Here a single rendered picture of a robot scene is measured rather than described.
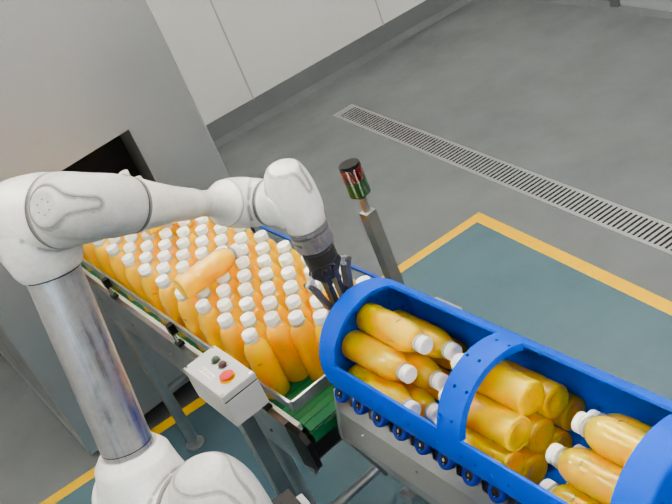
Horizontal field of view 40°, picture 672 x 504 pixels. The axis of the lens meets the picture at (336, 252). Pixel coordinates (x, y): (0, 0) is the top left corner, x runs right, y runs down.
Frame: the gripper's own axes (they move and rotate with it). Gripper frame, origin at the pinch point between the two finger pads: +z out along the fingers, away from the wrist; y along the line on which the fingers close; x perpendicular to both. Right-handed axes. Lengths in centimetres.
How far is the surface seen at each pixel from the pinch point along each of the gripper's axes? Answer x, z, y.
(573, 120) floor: -164, 117, -244
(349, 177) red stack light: -39, -7, -35
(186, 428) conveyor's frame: -146, 105, 19
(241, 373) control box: -15.7, 6.1, 24.2
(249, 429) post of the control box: -20.9, 25.1, 27.8
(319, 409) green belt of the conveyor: -10.8, 26.1, 12.3
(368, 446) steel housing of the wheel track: 6.3, 30.1, 11.5
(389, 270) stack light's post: -39, 26, -36
